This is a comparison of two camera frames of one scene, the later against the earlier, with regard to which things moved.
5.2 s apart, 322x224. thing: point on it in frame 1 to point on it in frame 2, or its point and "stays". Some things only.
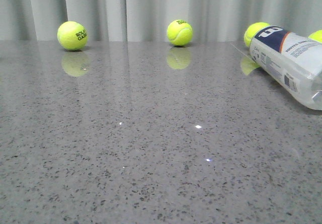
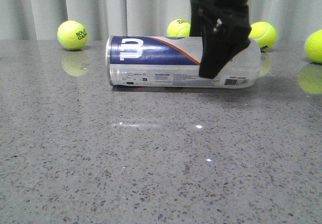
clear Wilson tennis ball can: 294,60 to 174,62
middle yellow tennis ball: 179,32 stays
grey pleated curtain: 142,11 stays
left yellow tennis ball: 72,35 stays
